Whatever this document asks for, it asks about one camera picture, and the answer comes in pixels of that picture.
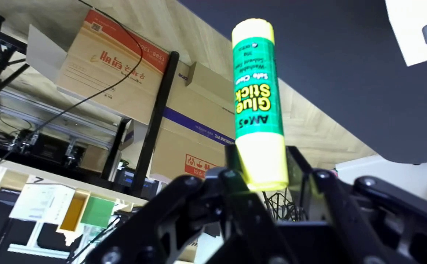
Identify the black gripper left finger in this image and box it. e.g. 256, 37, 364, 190
83, 144, 292, 264

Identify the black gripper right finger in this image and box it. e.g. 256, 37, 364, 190
285, 146, 427, 264

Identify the green yellow glue stick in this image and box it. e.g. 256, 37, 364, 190
231, 18, 291, 194

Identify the cardboard box with red label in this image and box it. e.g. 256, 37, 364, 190
149, 62, 240, 184

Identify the green box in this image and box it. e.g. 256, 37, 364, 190
80, 196, 118, 229

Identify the black metal bench leg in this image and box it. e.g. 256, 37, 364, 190
131, 50, 182, 199

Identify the orange box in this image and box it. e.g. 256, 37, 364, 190
58, 190, 91, 234

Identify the cardboard box with red writing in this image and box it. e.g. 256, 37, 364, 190
55, 8, 196, 127

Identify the small white black box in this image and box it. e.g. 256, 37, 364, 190
385, 0, 427, 68

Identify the thin black hanging cable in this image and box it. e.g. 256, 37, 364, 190
0, 0, 146, 194

